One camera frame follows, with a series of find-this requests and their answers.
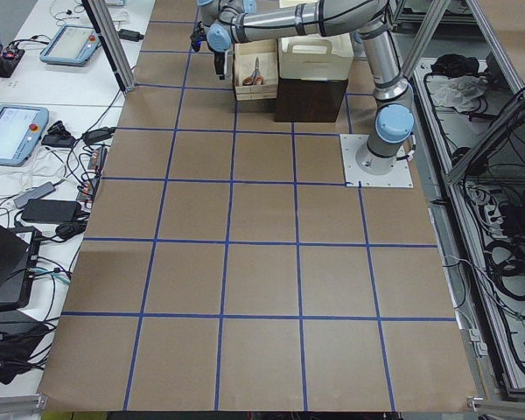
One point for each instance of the black laptop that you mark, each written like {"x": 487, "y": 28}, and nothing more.
{"x": 19, "y": 251}

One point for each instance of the blue teach pendant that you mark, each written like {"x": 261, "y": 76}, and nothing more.
{"x": 21, "y": 128}
{"x": 72, "y": 46}

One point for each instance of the blue teach pendant upper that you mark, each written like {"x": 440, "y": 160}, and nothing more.
{"x": 72, "y": 46}

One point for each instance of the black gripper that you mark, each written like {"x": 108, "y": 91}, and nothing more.
{"x": 219, "y": 56}

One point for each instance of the white plastic tray lid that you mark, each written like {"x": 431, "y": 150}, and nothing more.
{"x": 314, "y": 58}

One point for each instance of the dark brown cabinet box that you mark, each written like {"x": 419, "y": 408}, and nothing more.
{"x": 309, "y": 101}

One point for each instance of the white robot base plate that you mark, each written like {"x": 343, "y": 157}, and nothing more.
{"x": 363, "y": 169}

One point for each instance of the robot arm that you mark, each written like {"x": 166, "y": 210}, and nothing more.
{"x": 224, "y": 24}

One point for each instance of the grey usb hub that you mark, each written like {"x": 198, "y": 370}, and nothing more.
{"x": 36, "y": 193}

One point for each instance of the wooden drawer with white handle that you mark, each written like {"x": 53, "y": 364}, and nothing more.
{"x": 243, "y": 61}

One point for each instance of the aluminium diagonal frame strut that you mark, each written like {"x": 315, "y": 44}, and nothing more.
{"x": 495, "y": 134}

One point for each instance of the blue teach pendant lower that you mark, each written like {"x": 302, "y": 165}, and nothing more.
{"x": 21, "y": 128}

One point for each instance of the aluminium frame post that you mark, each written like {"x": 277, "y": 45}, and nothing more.
{"x": 100, "y": 18}

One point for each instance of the black power brick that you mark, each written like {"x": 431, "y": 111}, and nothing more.
{"x": 50, "y": 211}

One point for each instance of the orange grey handled scissors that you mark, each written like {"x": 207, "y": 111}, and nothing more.
{"x": 256, "y": 78}

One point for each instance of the crumpled white cloth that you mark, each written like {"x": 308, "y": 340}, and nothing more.
{"x": 462, "y": 94}

